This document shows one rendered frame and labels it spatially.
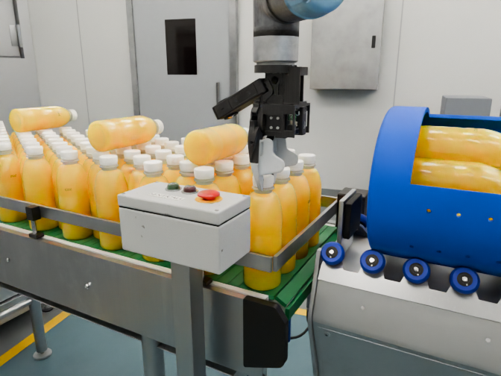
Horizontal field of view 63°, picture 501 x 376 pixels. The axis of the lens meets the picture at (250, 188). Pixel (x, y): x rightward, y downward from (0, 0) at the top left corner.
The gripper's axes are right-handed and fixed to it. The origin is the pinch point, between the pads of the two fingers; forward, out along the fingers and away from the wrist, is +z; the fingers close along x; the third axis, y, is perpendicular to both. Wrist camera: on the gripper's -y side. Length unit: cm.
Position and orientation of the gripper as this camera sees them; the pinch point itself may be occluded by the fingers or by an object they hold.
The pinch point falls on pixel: (263, 180)
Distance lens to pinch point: 75.0
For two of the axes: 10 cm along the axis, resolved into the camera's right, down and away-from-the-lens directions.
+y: 8.8, 1.2, -4.5
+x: 4.7, -2.4, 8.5
